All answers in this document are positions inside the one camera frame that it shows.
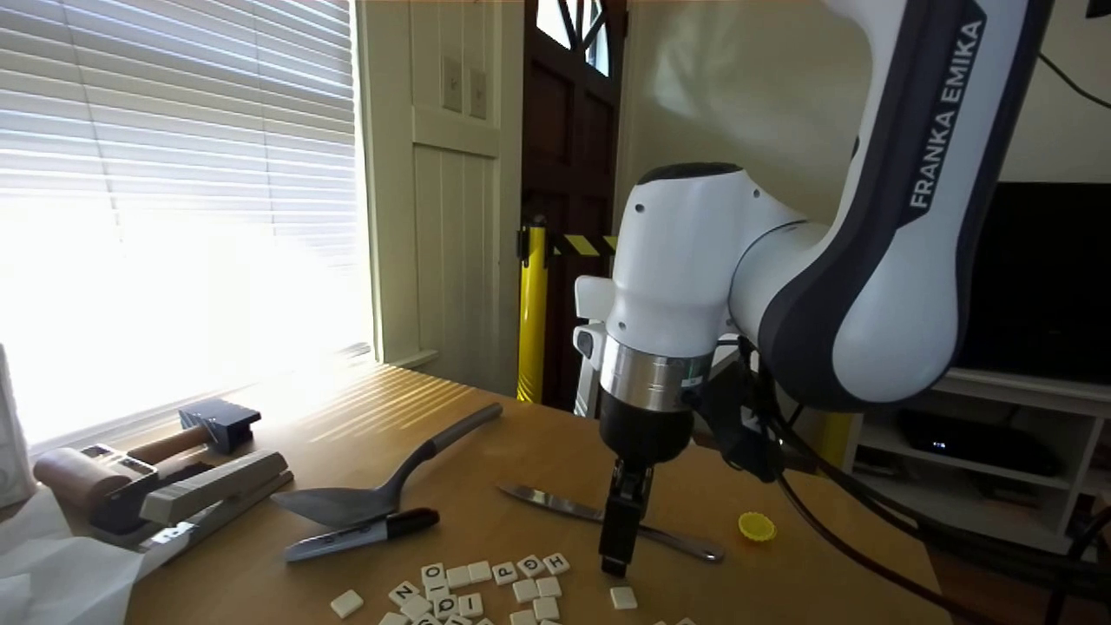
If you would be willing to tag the black handled small knife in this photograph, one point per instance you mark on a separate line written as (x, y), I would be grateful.
(361, 536)

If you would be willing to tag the white plastic bag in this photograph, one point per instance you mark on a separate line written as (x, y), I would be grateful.
(45, 571)

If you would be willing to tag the black device on shelf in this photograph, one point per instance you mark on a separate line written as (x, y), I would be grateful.
(976, 443)

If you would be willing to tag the lone white scrabble tile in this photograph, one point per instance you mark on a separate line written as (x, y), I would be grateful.
(346, 603)

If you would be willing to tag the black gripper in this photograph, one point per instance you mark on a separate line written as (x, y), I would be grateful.
(646, 439)

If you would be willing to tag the black yellow barrier tape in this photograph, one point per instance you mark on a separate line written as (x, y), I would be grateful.
(581, 243)

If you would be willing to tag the grey stapler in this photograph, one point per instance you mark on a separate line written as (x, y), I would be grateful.
(199, 506)

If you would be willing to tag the lone scrabble tile right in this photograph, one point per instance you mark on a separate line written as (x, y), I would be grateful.
(624, 597)

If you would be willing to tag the white window blinds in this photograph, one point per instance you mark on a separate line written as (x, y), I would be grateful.
(180, 198)

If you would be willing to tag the blue headed hammer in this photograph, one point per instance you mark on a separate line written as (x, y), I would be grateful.
(215, 426)

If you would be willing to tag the yellow round cap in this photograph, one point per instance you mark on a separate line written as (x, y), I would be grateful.
(755, 527)

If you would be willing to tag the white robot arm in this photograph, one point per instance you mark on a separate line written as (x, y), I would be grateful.
(845, 313)

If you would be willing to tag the silver butter knife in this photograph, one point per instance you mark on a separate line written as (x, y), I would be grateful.
(593, 516)

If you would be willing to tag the white scrabble tile pile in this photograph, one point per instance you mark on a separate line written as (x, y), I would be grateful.
(484, 591)

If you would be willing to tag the white tv stand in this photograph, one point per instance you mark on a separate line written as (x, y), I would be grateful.
(999, 502)

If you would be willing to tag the dark wooden door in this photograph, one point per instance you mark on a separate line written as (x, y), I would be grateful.
(571, 146)

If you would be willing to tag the black television screen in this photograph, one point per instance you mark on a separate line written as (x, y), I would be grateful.
(1043, 281)

